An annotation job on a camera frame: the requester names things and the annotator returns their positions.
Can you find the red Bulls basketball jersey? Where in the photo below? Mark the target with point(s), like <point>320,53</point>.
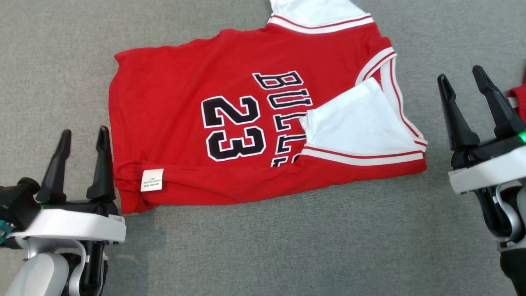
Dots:
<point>172,102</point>

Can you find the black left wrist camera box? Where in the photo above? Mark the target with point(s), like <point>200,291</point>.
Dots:
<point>18,201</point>

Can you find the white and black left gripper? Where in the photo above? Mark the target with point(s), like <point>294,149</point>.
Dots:
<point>74,224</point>

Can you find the red shorts with white waistband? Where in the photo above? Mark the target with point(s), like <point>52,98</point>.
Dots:
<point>520,98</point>

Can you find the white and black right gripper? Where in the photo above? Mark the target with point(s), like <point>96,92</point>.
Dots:
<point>489,168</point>

